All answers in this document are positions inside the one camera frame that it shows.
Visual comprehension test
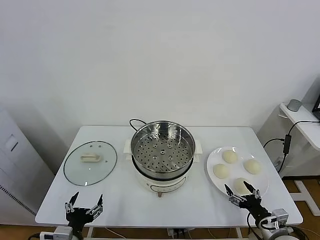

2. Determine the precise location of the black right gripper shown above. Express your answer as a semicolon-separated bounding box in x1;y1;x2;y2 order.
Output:
224;181;273;221

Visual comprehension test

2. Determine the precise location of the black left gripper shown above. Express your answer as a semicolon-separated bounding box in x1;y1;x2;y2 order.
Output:
64;191;104;235

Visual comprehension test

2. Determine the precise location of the white steamed baozi bun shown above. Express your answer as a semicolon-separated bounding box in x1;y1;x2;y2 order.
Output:
221;149;238;165
233;177;252;196
243;159;262;174
212;163;230;180

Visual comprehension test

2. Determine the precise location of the glass pot lid cream handle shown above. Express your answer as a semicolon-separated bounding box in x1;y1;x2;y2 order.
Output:
63;140;118;187

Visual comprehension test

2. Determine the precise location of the stainless steel steamer basket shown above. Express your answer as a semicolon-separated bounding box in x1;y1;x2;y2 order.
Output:
123;120;203;179

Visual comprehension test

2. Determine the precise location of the white round plate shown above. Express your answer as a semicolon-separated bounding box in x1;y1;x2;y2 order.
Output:
206;146;270;202

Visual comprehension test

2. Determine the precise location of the cream electric cooker base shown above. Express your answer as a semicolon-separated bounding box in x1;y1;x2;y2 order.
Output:
124;152;201;199

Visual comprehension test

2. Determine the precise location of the white floor cabinet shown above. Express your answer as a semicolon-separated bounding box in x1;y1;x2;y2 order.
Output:
0;107;56;220

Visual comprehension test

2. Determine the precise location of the white side desk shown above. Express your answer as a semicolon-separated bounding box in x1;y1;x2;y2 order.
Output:
256;101;320;179

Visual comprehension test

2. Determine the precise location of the black framed monitor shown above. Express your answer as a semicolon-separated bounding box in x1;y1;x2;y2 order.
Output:
311;92;320;114

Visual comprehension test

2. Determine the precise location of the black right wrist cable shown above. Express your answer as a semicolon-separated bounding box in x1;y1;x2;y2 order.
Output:
246;211;261;240

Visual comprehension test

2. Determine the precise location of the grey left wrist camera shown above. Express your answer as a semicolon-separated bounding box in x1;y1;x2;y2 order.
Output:
39;226;74;240

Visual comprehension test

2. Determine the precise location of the white floor base frame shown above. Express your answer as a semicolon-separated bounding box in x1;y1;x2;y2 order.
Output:
293;179;320;216

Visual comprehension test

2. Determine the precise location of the black power adapter with cable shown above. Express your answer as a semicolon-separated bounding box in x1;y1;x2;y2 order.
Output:
262;120;320;175

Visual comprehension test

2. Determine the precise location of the black cooker power cord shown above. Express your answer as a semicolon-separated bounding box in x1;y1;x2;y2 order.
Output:
129;118;149;133

